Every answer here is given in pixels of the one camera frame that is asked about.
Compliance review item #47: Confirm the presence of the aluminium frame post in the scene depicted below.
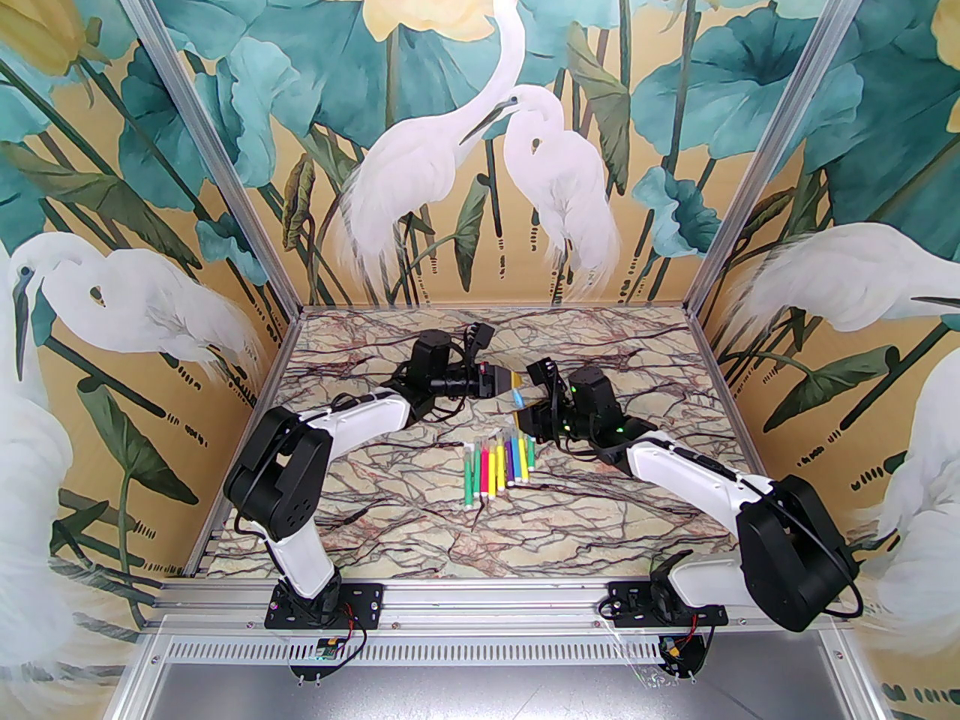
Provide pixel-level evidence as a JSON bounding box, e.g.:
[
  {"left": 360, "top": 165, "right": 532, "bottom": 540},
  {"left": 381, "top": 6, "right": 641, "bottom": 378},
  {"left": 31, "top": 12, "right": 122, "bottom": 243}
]
[
  {"left": 686, "top": 0, "right": 893, "bottom": 313},
  {"left": 97, "top": 0, "right": 305, "bottom": 313}
]

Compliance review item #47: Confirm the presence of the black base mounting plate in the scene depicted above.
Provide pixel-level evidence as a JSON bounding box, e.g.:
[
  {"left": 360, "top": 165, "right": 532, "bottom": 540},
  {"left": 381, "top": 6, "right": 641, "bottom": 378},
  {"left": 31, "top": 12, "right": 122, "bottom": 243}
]
[
  {"left": 266, "top": 582, "right": 385, "bottom": 629},
  {"left": 606, "top": 582, "right": 730, "bottom": 629}
]

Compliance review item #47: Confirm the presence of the perforated aluminium panel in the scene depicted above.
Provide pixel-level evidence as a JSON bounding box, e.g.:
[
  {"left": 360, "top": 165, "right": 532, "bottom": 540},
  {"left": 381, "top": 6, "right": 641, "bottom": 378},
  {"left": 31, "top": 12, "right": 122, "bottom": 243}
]
[{"left": 146, "top": 633, "right": 852, "bottom": 667}]

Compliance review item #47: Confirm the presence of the aluminium extrusion rail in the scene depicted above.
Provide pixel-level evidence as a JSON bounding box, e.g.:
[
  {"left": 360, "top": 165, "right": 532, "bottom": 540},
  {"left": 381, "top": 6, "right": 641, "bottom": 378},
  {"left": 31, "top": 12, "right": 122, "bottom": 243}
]
[{"left": 142, "top": 580, "right": 856, "bottom": 634}]

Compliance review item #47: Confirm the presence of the grey sheet metal panel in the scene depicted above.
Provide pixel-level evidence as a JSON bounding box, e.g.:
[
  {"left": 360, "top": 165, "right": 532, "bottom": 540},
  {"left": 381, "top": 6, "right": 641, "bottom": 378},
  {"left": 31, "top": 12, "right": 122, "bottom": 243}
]
[{"left": 112, "top": 664, "right": 863, "bottom": 720}]

